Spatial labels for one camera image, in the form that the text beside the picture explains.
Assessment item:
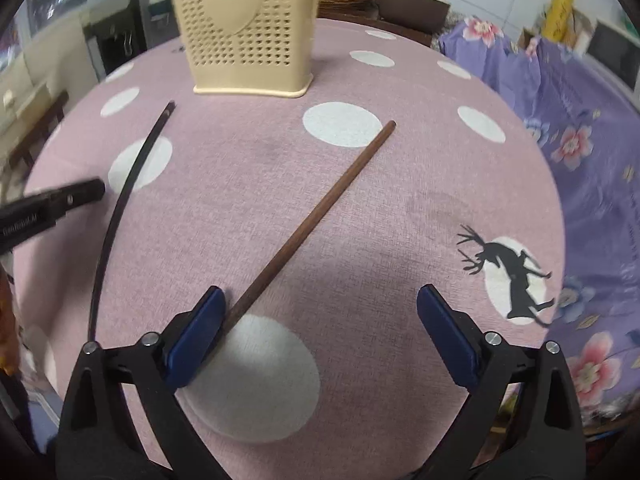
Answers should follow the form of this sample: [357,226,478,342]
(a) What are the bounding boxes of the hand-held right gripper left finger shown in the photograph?
[55,285,236,480]

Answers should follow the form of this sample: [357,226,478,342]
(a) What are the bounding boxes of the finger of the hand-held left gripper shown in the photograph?
[31,178,107,222]

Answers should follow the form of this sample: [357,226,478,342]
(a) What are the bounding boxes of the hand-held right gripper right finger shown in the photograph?
[416,283,586,480]

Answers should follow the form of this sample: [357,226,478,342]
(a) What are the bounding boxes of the black chopstick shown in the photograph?
[87,101,177,343]

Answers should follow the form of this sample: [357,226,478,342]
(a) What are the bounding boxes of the brown wooden chopstick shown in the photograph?
[220,120,397,333]

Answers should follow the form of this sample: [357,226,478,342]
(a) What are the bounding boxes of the beige plastic utensil holder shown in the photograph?
[166,0,323,97]

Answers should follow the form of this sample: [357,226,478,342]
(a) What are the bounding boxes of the wooden stool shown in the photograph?
[7,90,70,177]

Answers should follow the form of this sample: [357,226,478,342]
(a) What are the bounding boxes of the white pot with lid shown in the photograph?
[0,80,51,135]

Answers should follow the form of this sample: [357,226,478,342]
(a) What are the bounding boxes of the water dispenser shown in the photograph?
[82,0,151,81]

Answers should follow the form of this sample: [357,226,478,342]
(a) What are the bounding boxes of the pink polka-dot tablecloth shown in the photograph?
[10,17,568,480]

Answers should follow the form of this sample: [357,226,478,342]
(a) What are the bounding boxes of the purple floral cloth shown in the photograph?
[437,15,640,426]

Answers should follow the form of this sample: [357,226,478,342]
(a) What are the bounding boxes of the white microwave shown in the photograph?
[582,17,640,102]

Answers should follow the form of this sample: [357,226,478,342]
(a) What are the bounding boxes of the yellow roll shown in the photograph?
[542,0,577,42]

